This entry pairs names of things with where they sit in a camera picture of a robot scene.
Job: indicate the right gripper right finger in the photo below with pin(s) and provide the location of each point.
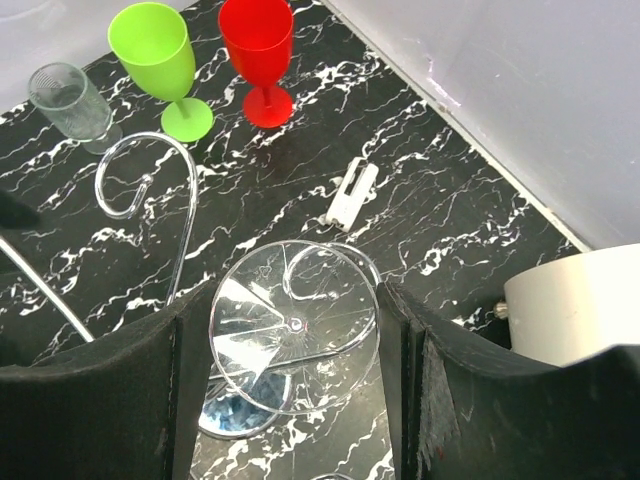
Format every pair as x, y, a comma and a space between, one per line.
462, 407

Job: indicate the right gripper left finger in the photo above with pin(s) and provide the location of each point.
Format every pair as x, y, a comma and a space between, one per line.
125, 406

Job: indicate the clear champagne flute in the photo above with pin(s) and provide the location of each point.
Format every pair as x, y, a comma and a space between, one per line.
294, 325

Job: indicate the clear tumbler glass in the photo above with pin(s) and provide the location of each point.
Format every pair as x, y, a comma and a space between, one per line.
66, 96

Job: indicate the green wine glass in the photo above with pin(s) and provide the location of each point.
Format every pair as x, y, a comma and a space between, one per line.
152, 42

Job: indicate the red wine glass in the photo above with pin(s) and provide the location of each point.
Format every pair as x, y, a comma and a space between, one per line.
259, 38

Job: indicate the white cylindrical stool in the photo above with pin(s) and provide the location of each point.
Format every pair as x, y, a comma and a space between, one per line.
573, 308

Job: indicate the small white clip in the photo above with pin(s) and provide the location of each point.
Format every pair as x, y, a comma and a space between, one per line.
350, 196

